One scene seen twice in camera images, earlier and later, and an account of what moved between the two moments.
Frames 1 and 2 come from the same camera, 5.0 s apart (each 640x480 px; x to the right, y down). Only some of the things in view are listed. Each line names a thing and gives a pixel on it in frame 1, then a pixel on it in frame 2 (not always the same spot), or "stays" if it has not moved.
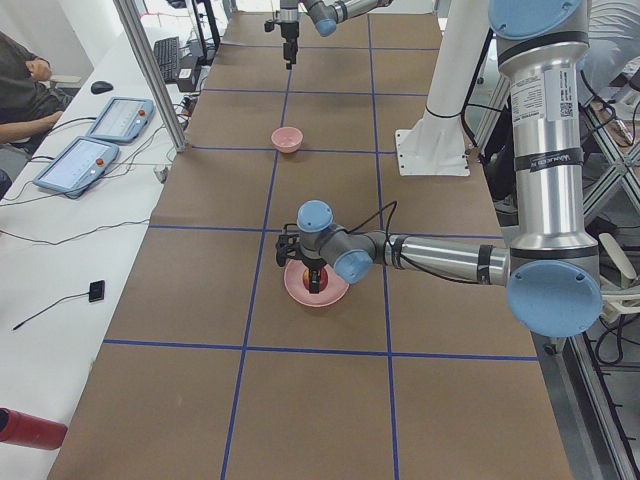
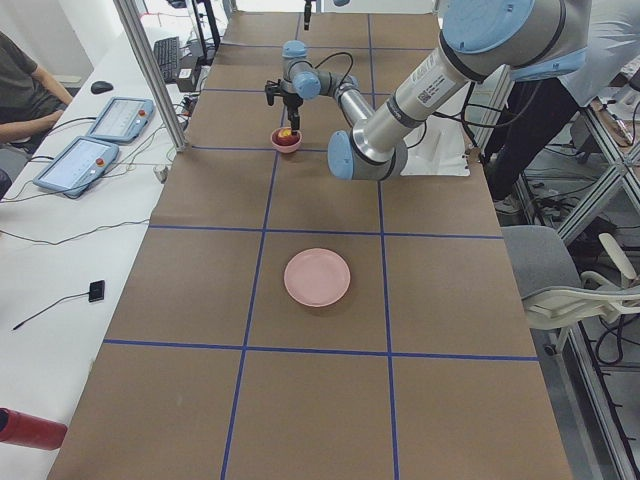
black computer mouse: [99, 87] stays
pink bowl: [287, 139] stays
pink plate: [294, 275] stays
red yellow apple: [322, 279] -> [285, 136]
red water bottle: [24, 429] stays
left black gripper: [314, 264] -> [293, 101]
